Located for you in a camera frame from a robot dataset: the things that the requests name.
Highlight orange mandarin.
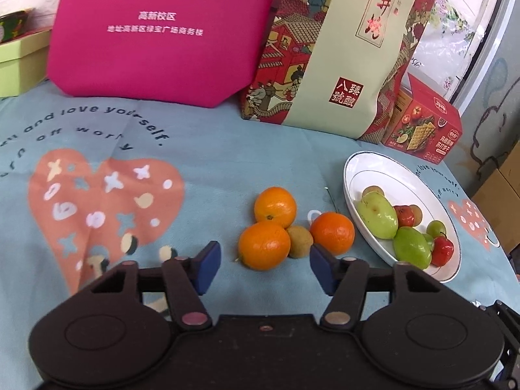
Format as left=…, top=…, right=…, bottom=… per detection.
left=253, top=187, right=297, bottom=229
left=309, top=212, right=355, bottom=256
left=238, top=221, right=291, bottom=271

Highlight brown kiwi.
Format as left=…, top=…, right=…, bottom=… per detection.
left=410, top=204, right=423, bottom=226
left=286, top=226, right=314, bottom=259

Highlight red strawberry-like fruit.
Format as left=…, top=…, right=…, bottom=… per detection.
left=431, top=235, right=455, bottom=267

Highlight orange mandarin top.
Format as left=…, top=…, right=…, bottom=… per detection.
left=253, top=187, right=297, bottom=229

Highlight large green fruit lower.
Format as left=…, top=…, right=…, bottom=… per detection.
left=392, top=226, right=432, bottom=270

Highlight large green fruit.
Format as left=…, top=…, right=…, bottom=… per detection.
left=392, top=226, right=432, bottom=270
left=356, top=191, right=398, bottom=240

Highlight large green fruit upper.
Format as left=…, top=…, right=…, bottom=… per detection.
left=356, top=191, right=398, bottom=240

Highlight red fruit plate centre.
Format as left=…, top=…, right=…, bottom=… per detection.
left=394, top=205, right=415, bottom=227

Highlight brown kiwi on plate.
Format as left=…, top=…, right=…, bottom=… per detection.
left=410, top=204, right=423, bottom=226

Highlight small green grape fruit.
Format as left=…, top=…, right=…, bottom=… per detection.
left=427, top=220, right=447, bottom=239

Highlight white round plate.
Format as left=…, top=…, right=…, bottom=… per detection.
left=343, top=150, right=462, bottom=283

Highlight light blue printed tablecloth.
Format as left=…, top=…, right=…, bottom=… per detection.
left=1, top=83, right=519, bottom=389

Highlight stacked cardboard boxes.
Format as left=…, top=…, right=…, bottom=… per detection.
left=473, top=143, right=520, bottom=254

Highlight red cracker box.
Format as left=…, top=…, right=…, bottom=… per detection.
left=382, top=76, right=463, bottom=165

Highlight red and cream gift bag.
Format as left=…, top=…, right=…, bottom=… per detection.
left=241, top=0, right=436, bottom=143

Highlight magenta tote bag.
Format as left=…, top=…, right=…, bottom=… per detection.
left=47, top=0, right=272, bottom=108

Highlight floral plastic bag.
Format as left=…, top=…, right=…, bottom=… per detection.
left=409, top=0, right=496, bottom=99

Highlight light green box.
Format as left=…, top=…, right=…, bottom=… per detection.
left=0, top=8, right=51, bottom=98

